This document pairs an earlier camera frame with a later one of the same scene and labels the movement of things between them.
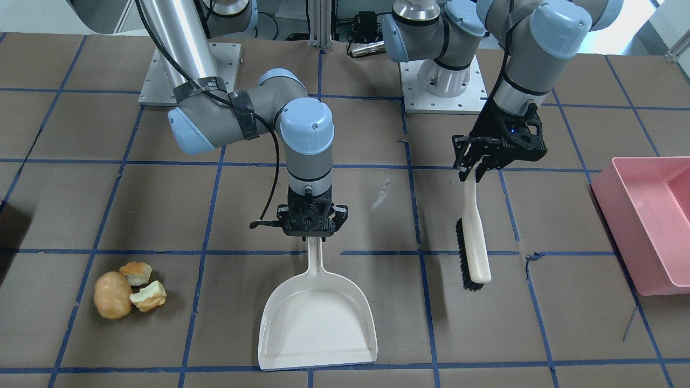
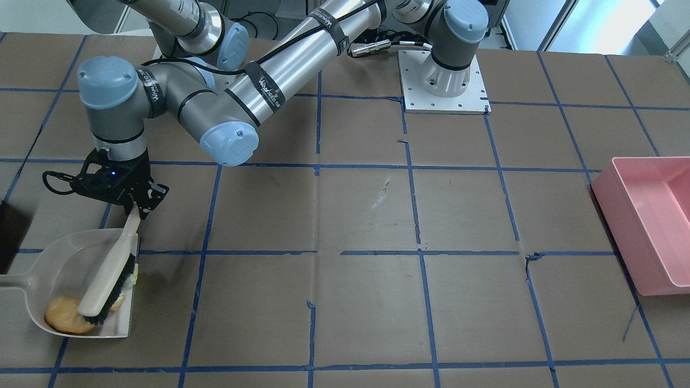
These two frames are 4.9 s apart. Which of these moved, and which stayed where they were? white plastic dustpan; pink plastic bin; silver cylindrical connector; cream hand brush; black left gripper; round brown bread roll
Moved: black left gripper; cream hand brush; white plastic dustpan; round brown bread roll
Stayed: pink plastic bin; silver cylindrical connector
